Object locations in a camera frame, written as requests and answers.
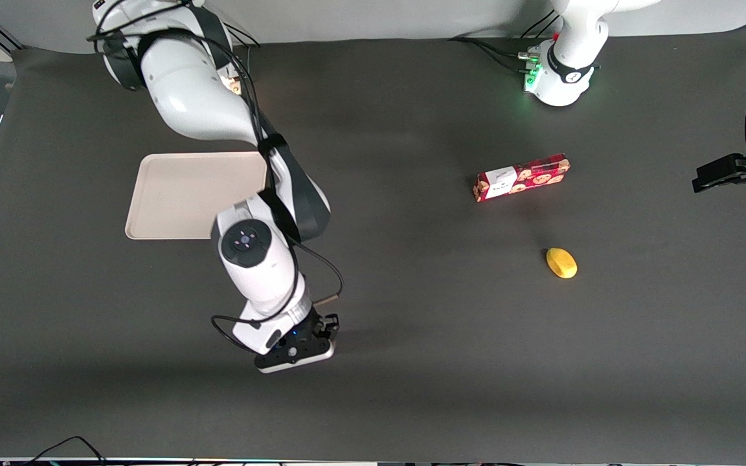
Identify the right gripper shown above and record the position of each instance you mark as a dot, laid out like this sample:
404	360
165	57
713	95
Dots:
316	325

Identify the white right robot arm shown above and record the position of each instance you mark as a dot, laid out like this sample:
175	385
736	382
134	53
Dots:
185	84

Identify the beige plastic tray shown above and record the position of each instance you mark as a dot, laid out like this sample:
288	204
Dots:
179	194

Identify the dark grey table mat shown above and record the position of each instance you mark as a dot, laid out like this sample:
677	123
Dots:
451	336

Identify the yellow lemon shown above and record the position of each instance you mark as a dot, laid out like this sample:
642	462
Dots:
561	263

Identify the red cookie box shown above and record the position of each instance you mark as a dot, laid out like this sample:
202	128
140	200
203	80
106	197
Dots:
522	178

